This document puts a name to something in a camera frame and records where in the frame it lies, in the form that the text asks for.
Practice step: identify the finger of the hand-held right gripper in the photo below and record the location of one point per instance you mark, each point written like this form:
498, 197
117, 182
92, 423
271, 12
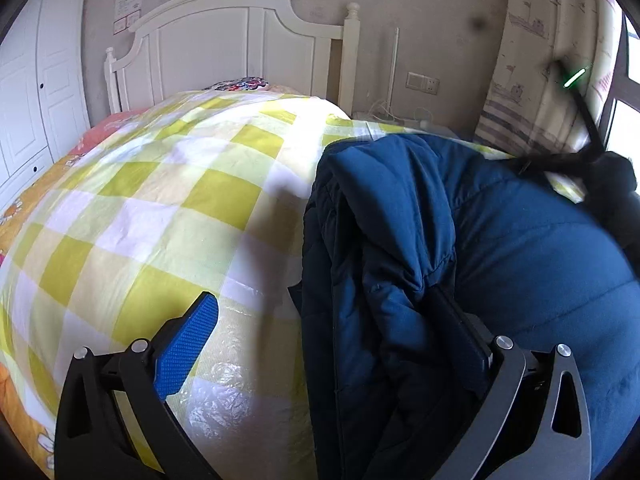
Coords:
555, 165

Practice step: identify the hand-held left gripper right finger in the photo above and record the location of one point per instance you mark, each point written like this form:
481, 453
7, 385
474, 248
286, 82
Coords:
475, 345

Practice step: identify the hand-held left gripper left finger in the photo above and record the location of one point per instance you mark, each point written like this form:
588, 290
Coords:
200, 340

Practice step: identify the blue quilted jacket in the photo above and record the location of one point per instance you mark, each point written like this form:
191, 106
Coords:
525, 260

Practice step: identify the striped printed curtain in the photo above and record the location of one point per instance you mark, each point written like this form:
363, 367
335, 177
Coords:
525, 60

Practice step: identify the yellow white checked blanket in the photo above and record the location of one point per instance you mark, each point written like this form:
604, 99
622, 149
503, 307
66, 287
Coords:
175, 185

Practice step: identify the white nightstand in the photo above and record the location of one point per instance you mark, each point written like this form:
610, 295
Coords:
400, 125

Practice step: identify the thin white rod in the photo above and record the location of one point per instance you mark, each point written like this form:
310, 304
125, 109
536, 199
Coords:
394, 70

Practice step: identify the floral pillow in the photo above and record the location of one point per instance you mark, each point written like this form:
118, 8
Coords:
235, 83

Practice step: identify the white wooden headboard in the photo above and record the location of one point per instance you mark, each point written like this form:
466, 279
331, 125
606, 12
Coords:
210, 45

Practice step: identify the white wardrobe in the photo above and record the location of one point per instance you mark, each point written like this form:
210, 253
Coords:
30, 85

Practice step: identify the dark window frame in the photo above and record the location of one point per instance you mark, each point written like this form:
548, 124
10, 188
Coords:
617, 85

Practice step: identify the white wall socket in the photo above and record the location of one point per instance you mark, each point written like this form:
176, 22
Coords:
431, 83

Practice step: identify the paper wall note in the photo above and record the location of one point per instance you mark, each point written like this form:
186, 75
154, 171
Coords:
129, 7

